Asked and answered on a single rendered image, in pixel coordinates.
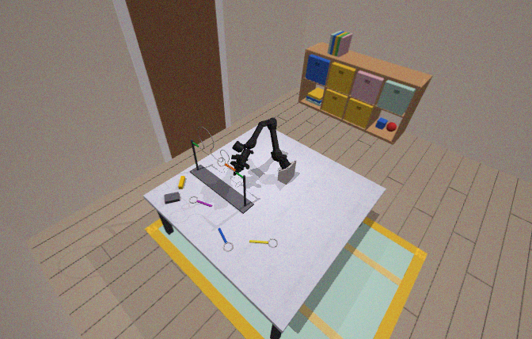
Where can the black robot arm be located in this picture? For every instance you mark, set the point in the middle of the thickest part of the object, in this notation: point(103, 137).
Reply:
point(251, 143)

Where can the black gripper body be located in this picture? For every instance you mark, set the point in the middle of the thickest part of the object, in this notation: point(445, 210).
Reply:
point(242, 163)

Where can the yellow rectangular block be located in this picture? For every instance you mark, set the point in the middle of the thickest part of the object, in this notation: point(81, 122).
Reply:
point(181, 184)

